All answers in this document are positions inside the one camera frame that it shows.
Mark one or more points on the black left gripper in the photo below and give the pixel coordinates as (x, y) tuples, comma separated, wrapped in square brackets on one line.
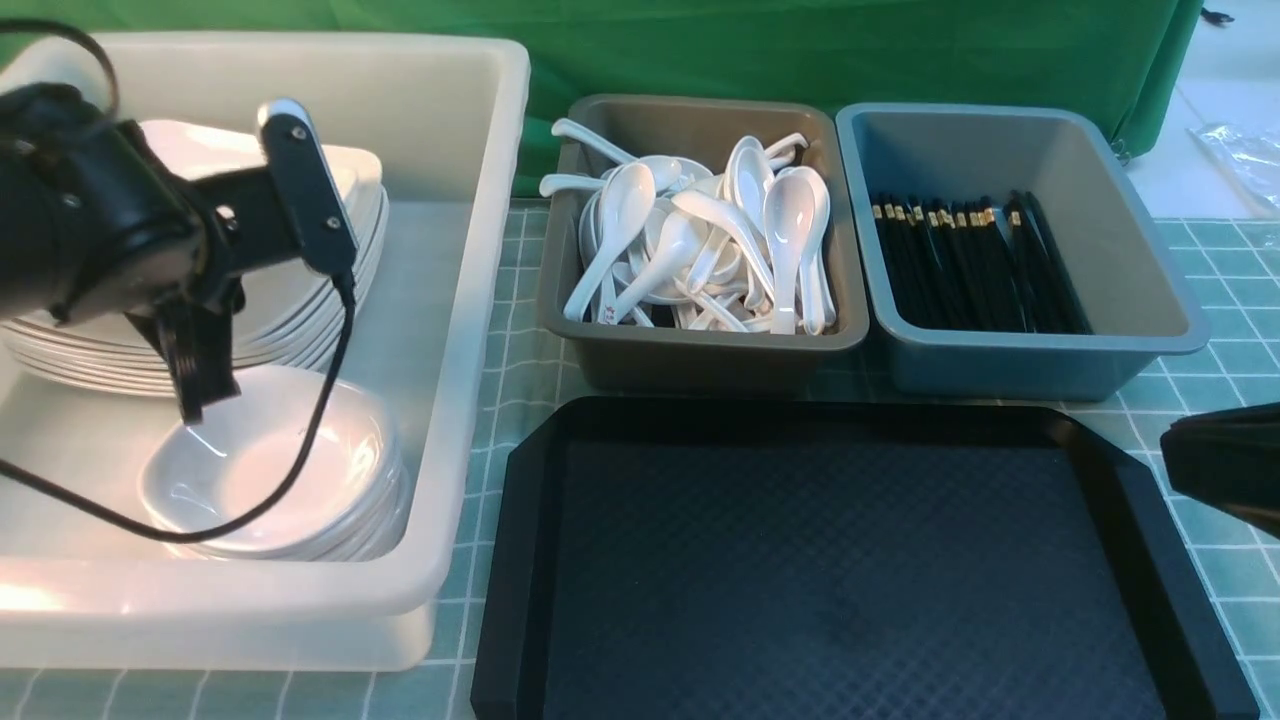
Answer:
[(122, 233)]

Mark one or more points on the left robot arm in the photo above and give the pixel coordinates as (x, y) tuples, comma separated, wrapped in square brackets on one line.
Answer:
[(21, 200)]

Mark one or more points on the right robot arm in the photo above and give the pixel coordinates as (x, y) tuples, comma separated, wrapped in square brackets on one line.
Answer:
[(1228, 460)]

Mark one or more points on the stack of white square plates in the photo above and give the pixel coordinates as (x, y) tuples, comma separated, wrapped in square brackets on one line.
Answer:
[(292, 316)]

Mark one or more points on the large white plastic tub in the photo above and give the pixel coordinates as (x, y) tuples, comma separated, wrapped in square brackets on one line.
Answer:
[(444, 115)]

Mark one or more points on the brown plastic spoon bin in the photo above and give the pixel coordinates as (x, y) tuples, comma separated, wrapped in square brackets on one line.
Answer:
[(638, 359)]

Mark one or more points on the pile of white soup spoons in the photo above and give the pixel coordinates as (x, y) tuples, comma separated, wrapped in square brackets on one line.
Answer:
[(737, 251)]

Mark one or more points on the black plastic serving tray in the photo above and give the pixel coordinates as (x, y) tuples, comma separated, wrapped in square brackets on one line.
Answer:
[(694, 558)]

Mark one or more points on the bundle of black chopsticks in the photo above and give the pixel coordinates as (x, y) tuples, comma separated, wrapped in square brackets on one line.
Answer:
[(978, 265)]

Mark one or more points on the grey-blue plastic chopstick bin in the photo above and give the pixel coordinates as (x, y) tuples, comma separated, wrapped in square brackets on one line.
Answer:
[(1138, 305)]

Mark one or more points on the green backdrop cloth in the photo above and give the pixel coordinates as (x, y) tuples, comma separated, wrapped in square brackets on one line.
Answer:
[(1114, 62)]

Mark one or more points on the green checkered tablecloth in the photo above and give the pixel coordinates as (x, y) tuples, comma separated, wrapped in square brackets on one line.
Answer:
[(1231, 265)]

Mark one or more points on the clear plastic bag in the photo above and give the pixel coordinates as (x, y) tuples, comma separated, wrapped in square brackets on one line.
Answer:
[(1249, 157)]

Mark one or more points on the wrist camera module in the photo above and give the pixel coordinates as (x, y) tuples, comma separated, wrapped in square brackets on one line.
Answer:
[(316, 218)]

